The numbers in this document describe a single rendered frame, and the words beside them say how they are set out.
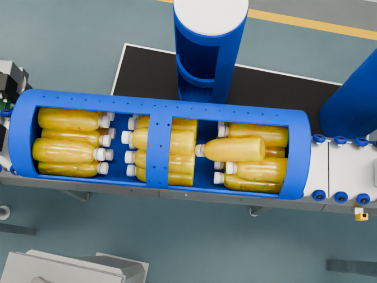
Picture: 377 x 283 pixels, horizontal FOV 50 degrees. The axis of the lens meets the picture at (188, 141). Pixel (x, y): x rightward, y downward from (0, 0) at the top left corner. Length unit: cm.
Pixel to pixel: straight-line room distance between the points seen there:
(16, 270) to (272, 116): 90
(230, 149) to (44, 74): 175
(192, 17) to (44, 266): 98
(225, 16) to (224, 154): 56
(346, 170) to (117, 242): 136
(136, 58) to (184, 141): 136
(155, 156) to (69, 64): 164
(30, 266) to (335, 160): 108
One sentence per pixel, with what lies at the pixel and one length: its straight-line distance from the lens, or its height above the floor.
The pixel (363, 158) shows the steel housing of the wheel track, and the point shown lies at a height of 93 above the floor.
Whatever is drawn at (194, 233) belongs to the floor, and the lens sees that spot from 235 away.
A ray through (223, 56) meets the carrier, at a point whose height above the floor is 85.
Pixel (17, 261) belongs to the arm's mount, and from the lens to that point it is 138.
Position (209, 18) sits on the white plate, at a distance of 155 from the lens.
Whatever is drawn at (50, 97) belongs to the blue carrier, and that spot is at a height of 121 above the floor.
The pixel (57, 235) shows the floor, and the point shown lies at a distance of 246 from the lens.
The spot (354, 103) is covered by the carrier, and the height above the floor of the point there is 61.
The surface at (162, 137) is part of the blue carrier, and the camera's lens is 116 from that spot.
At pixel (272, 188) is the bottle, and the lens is 131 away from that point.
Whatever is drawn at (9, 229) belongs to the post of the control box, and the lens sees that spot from 220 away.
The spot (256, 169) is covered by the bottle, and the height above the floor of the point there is 115.
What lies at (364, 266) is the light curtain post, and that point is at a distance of 199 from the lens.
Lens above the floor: 235
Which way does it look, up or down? 75 degrees down
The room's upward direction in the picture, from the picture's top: straight up
